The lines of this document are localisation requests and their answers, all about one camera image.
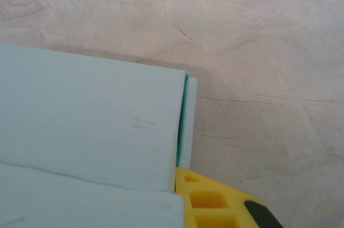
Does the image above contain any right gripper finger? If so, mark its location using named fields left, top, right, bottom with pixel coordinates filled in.
left=174, top=167, right=284, bottom=228

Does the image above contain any light blue paper box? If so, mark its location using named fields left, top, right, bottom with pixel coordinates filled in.
left=0, top=42, right=198, bottom=228

